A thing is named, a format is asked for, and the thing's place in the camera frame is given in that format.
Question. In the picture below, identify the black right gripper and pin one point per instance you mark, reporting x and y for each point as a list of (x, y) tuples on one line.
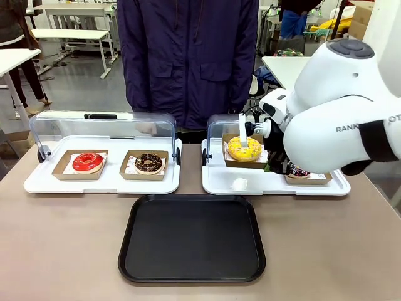
[(275, 139)]

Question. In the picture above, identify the yellow sprinkled donut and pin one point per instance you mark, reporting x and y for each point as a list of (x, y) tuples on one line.
[(244, 150)]

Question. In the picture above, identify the brown cardboard donut tray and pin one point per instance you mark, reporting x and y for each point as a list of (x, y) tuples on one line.
[(144, 176), (316, 179), (241, 164), (78, 175)]

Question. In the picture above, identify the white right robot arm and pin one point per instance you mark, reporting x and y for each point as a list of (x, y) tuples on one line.
[(322, 138)]

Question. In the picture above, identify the dark donut with pink sprinkles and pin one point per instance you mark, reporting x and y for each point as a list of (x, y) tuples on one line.
[(299, 172)]

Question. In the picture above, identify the white display tray base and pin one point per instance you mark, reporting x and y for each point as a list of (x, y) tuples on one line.
[(266, 185), (109, 185)]

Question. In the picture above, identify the black plastic serving tray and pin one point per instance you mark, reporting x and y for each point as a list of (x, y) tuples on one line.
[(191, 238)]

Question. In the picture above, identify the chocolate sprinkled donut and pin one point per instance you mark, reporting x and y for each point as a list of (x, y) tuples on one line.
[(148, 163)]

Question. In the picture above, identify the red glazed donut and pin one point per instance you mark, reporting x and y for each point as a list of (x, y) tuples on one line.
[(87, 162)]

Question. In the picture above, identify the person's right hand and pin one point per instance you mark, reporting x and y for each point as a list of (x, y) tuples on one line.
[(147, 129)]

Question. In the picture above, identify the small white round pad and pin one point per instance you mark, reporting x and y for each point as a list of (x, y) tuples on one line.
[(239, 183)]

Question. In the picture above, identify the clear plastic display lid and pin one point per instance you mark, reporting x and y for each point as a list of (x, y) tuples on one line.
[(216, 125)]

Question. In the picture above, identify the blue fabric office chair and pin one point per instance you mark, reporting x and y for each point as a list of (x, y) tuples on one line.
[(266, 78)]

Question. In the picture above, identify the large white table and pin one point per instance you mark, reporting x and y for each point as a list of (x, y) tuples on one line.
[(282, 72)]

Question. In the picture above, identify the colourful patterned chair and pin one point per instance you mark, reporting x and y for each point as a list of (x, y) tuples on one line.
[(288, 52)]

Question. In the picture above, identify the person in navy jacket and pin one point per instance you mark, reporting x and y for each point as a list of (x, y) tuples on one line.
[(188, 59)]

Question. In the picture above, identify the background person in blue trousers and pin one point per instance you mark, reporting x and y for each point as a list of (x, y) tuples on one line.
[(293, 25)]

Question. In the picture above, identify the yellow fabric bundle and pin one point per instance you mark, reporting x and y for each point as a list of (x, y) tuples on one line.
[(336, 23)]

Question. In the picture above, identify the black slanted pole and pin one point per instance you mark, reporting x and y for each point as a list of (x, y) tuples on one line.
[(340, 15)]

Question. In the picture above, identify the brown cardboard box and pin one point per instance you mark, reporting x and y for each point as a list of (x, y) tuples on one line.
[(360, 22)]

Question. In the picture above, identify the low white bench table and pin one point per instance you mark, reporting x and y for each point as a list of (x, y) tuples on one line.
[(72, 34)]

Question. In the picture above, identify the white background desk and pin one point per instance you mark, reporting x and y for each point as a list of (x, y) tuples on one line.
[(75, 12)]

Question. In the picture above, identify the background person in dark clothes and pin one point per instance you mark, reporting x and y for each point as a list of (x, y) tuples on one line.
[(18, 47)]

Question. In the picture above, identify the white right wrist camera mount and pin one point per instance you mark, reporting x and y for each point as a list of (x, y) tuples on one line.
[(242, 131)]

